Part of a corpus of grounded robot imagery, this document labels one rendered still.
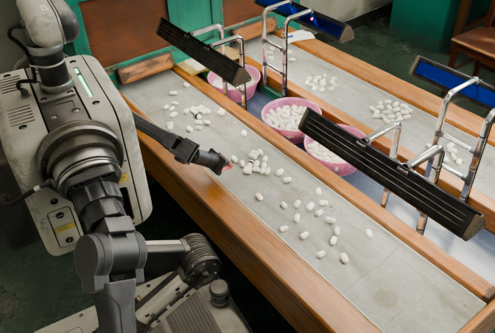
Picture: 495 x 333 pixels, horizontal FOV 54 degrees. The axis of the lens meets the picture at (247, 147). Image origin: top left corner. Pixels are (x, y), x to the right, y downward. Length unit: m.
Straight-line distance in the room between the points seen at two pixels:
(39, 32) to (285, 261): 0.98
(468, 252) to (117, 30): 1.75
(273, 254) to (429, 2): 3.27
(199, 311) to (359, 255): 0.60
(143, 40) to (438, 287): 1.72
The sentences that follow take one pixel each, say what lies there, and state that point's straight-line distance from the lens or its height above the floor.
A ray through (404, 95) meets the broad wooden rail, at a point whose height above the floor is 0.76.
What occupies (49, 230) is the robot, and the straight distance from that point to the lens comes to 1.12.
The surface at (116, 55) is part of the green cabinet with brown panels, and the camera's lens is 2.47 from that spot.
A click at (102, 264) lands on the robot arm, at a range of 0.87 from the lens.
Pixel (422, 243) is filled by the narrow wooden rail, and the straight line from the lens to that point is 1.68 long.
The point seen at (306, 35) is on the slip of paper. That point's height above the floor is 0.77.
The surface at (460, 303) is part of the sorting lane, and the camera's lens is 1.59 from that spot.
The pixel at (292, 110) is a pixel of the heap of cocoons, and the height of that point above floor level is 0.72.
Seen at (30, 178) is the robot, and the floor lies 1.37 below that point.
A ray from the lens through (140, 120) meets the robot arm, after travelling 1.74.
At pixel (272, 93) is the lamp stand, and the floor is 0.71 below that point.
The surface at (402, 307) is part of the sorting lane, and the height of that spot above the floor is 0.74.
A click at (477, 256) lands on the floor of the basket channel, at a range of 1.82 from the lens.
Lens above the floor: 1.97
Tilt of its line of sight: 38 degrees down
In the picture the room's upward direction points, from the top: 3 degrees counter-clockwise
